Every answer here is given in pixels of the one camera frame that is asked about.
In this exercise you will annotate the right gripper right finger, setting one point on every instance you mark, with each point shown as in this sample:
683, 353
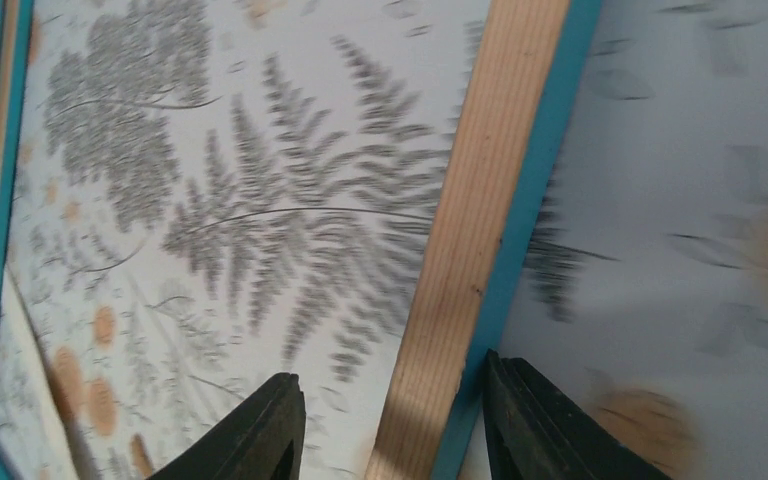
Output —
534, 431

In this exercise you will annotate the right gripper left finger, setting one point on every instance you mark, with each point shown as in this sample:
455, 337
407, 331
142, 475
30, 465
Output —
261, 439

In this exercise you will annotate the teal wooden picture frame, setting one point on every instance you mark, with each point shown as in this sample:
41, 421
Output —
198, 195

